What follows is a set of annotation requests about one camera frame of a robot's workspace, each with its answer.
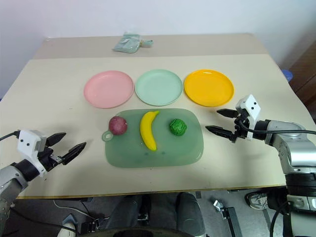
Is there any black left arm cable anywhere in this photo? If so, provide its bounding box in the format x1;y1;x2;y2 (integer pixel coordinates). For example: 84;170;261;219
0;131;21;142

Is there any grey white sneaker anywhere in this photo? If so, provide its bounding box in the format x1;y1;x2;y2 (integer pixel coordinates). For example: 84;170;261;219
245;192;269;210

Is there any mint green plastic plate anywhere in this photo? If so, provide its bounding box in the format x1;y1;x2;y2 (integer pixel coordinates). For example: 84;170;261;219
134;69;184;106

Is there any dark grey rounded shape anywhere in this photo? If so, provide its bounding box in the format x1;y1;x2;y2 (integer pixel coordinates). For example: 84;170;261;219
108;195;149;232
176;192;206;237

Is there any yellow plastic plate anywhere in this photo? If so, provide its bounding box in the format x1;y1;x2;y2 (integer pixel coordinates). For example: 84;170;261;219
184;69;235;108

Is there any white floor cable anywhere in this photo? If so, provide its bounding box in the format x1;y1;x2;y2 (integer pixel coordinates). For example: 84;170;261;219
52;198;91;218

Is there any translucent green cutting board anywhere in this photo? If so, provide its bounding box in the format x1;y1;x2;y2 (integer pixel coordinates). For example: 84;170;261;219
102;108;205;168

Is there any green toy cabbage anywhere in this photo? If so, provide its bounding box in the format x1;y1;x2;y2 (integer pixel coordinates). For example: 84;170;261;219
169;118;188;136

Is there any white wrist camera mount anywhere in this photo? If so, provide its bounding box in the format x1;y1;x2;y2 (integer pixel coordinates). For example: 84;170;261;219
17;129;48;179
235;94;262;142

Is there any pink plastic plate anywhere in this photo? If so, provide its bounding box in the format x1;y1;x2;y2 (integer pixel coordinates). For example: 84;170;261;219
83;70;134;109

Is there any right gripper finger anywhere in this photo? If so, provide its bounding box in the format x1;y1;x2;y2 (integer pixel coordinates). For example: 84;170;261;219
205;125;235;142
216;108;238;119

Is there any yellow banana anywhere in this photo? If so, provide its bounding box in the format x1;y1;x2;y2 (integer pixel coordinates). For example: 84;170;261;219
139;110;160;151

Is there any blue round container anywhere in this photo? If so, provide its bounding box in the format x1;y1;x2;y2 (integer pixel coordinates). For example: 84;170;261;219
282;68;293;82

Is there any black metal stand bar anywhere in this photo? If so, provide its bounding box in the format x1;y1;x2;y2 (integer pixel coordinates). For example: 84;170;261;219
212;199;245;237

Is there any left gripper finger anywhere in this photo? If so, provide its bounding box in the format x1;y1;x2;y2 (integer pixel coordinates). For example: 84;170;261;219
46;132;67;147
60;142;87;166

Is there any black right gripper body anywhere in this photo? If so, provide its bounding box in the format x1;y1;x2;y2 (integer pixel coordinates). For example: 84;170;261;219
231;108;251;144

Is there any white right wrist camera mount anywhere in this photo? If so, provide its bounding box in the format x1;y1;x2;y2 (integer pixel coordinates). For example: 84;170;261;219
235;94;262;142

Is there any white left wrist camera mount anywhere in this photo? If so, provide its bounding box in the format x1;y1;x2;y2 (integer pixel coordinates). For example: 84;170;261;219
17;129;48;179

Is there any dark red round fruit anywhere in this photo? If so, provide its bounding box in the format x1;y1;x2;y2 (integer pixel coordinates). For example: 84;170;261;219
108;116;128;136

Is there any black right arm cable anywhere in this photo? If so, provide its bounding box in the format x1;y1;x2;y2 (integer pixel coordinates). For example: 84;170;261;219
237;118;316;136

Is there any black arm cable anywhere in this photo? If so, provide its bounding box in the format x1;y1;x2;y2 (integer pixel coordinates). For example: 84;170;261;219
0;131;21;142
237;118;316;136

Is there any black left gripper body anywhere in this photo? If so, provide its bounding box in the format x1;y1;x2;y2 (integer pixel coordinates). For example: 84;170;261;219
38;137;64;172

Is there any brown wooden cabinet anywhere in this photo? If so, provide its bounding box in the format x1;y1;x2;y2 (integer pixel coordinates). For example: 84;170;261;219
288;45;316;107

